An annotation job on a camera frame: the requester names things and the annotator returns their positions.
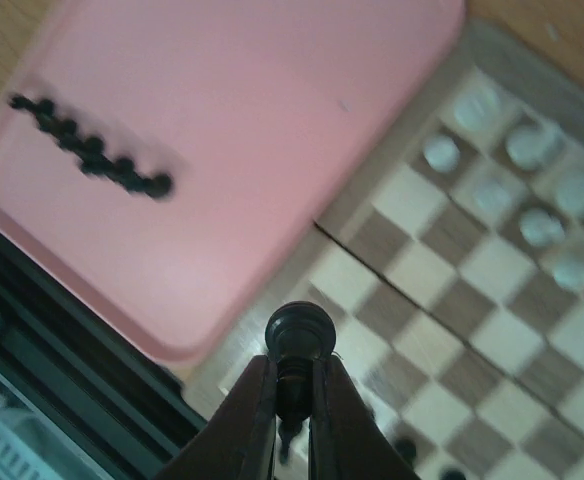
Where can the black knight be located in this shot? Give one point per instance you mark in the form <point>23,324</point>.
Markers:
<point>44,114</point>

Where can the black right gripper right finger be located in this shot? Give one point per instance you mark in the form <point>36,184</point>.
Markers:
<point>345,442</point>

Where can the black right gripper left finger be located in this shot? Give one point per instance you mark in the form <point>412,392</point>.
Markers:
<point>239,439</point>

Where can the black bishop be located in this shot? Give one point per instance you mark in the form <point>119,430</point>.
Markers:
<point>297,335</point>
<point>69,139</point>

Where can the black aluminium frame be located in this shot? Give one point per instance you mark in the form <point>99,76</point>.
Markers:
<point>75,395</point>

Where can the white chess piece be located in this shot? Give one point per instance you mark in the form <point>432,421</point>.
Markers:
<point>476,109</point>
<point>569,193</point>
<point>441,153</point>
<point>568,273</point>
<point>540,228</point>
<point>531,147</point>

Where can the black king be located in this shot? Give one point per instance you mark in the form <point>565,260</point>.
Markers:
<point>157,186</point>

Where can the black queen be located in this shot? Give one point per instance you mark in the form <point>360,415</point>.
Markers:
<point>93,160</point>

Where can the black pawn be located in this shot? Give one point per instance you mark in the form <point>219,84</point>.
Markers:
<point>452,473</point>
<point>406,449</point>

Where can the wooden chess board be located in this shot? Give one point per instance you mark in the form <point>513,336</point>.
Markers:
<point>449,323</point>

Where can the black rook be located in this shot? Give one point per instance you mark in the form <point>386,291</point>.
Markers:
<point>21,103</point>

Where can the pink plastic tray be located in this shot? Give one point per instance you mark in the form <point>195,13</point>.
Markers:
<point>257,111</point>

